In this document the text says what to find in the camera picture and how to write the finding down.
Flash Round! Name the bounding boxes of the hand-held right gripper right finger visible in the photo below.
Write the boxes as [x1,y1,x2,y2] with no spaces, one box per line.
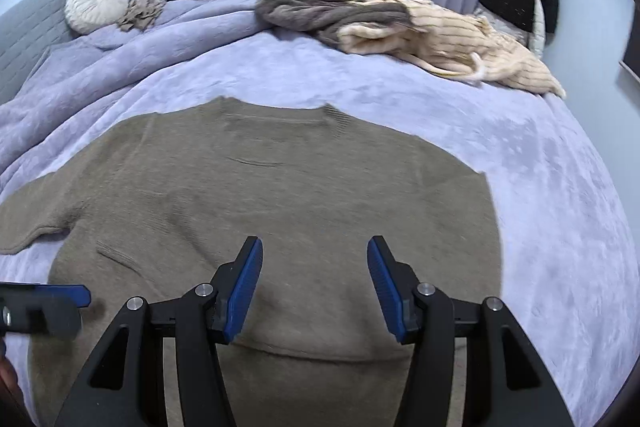
[366,235,576,427]

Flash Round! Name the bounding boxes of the grey brown fuzzy garment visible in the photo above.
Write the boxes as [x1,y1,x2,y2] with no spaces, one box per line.
[255,0,416,48]

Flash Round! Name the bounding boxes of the white and black hanging garment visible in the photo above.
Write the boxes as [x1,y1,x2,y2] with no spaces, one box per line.
[472,0,547,60]

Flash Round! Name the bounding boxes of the lavender plush blanket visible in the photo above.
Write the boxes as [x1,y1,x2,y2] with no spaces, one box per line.
[0,0,636,427]

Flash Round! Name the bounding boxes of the round white pleated pillow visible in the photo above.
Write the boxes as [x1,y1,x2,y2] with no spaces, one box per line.
[65,0,131,35]

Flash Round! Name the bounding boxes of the dark framed panel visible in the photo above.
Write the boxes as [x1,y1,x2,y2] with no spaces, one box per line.
[619,34,640,84]

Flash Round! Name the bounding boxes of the beige crumpled cloth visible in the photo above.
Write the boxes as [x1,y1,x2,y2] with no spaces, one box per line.
[117,0,168,32]

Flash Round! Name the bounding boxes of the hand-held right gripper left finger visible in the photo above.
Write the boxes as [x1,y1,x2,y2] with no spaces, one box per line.
[54,236,264,427]

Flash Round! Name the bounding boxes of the olive brown knit sweater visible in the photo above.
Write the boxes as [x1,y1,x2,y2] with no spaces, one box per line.
[0,97,503,427]

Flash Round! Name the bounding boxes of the cream striped fuzzy garment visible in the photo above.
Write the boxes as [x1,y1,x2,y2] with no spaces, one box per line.
[337,0,568,98]

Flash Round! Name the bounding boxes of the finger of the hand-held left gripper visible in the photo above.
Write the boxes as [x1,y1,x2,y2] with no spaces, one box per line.
[0,283,92,339]

